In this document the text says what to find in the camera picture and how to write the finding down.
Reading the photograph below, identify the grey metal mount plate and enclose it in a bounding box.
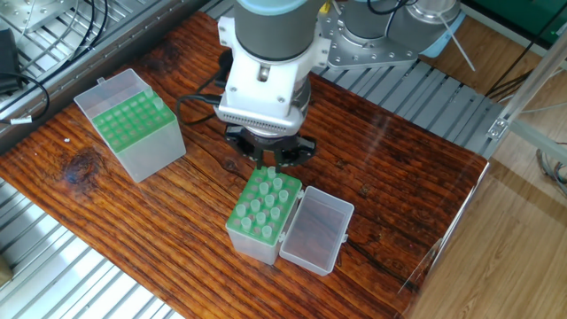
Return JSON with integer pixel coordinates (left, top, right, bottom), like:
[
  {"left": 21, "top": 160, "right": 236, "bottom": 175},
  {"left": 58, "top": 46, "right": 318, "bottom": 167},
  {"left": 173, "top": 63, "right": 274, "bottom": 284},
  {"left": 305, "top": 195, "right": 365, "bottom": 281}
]
[{"left": 317, "top": 7, "right": 417, "bottom": 70}]

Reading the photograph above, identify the clear hinged box lid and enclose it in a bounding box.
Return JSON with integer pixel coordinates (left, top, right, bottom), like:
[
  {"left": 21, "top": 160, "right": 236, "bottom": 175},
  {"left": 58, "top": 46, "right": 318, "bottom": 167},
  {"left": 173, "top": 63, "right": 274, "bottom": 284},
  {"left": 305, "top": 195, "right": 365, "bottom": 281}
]
[
  {"left": 74, "top": 69, "right": 153, "bottom": 118},
  {"left": 279, "top": 184, "right": 355, "bottom": 276}
]

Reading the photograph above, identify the translucent tip box green rack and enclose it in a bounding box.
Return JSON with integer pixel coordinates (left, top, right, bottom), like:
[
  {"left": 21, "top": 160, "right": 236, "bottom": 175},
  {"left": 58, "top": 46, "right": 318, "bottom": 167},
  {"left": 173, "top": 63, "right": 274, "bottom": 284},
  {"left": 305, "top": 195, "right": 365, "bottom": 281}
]
[
  {"left": 74, "top": 69, "right": 188, "bottom": 183},
  {"left": 225, "top": 164, "right": 304, "bottom": 265}
]

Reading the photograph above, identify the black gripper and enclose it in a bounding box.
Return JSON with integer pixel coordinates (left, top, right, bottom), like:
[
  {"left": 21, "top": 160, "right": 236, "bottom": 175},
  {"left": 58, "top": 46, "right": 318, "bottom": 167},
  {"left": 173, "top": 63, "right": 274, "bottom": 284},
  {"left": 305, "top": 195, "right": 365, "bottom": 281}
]
[{"left": 221, "top": 124, "right": 317, "bottom": 175}]

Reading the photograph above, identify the glossy wooden board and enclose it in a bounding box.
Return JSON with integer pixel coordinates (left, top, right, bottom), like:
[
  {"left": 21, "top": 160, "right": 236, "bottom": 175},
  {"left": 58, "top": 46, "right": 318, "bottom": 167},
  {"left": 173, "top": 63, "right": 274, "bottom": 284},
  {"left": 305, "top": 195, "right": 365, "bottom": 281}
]
[{"left": 0, "top": 9, "right": 493, "bottom": 319}]

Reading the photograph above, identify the aluminium frame corner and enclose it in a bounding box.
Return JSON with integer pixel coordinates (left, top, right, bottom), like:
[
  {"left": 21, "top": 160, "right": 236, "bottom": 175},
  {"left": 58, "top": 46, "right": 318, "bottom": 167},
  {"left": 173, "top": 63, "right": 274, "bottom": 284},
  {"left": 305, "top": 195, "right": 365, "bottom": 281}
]
[{"left": 485, "top": 60, "right": 567, "bottom": 165}]

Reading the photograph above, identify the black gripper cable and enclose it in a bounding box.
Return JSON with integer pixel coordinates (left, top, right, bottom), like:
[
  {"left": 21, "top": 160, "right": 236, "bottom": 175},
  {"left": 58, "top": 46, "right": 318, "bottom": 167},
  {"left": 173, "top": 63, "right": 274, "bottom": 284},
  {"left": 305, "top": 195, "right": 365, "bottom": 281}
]
[{"left": 175, "top": 75, "right": 233, "bottom": 125}]

